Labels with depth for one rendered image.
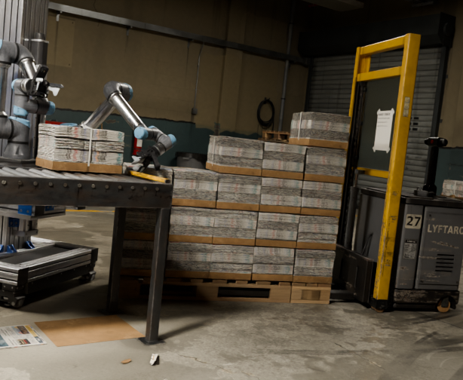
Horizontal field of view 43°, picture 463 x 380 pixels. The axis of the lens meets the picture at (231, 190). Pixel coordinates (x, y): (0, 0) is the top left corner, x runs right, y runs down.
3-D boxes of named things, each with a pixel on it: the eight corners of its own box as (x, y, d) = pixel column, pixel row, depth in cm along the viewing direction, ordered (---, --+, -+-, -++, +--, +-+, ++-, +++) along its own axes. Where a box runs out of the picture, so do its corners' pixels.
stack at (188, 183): (111, 282, 405) (121, 161, 398) (271, 288, 436) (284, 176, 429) (114, 298, 368) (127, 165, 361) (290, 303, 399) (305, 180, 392)
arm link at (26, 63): (26, 56, 344) (50, 121, 325) (7, 52, 336) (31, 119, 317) (34, 41, 338) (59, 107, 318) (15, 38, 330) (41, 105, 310)
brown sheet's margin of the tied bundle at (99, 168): (101, 169, 341) (102, 161, 340) (121, 173, 317) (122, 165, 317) (75, 167, 332) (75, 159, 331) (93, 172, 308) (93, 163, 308)
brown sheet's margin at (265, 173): (246, 171, 421) (246, 165, 421) (284, 175, 428) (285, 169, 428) (261, 176, 385) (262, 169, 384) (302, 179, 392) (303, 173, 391)
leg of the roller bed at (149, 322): (153, 338, 303) (166, 206, 297) (158, 341, 298) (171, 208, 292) (143, 339, 299) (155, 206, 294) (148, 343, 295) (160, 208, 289)
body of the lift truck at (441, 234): (345, 286, 469) (357, 185, 462) (406, 288, 483) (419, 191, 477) (391, 312, 402) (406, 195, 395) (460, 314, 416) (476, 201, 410)
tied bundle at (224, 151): (204, 169, 413) (208, 136, 411) (245, 173, 421) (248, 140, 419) (218, 173, 377) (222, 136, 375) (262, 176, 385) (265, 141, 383)
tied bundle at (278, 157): (245, 173, 421) (249, 140, 419) (284, 176, 428) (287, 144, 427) (260, 176, 385) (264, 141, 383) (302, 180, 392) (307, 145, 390)
